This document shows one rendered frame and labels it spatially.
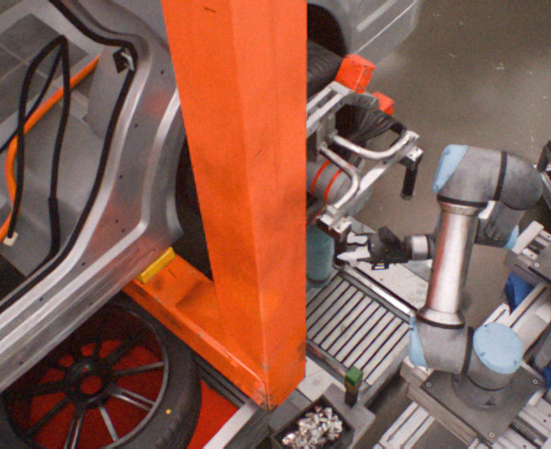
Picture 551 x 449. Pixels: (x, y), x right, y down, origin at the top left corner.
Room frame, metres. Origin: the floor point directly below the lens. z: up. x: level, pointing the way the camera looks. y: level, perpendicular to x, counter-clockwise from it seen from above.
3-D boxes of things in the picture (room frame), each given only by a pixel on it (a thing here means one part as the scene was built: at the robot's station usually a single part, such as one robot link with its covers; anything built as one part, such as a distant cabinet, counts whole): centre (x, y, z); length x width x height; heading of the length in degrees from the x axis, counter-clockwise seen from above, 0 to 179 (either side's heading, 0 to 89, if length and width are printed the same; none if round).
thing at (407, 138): (1.48, -0.29, 1.03); 0.19 x 0.18 x 0.11; 46
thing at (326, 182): (1.45, -0.18, 0.85); 0.21 x 0.14 x 0.14; 46
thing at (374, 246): (1.21, -0.33, 0.80); 0.12 x 0.08 x 0.09; 91
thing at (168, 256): (1.31, 0.41, 0.71); 0.14 x 0.14 x 0.05; 46
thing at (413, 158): (1.48, -0.40, 0.93); 0.09 x 0.05 x 0.05; 46
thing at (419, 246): (1.22, -0.41, 0.81); 0.08 x 0.05 x 0.08; 1
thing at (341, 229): (1.23, -0.16, 0.93); 0.09 x 0.05 x 0.05; 46
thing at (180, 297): (1.19, 0.29, 0.69); 0.52 x 0.17 x 0.35; 46
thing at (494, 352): (0.78, -0.50, 0.98); 0.13 x 0.12 x 0.14; 75
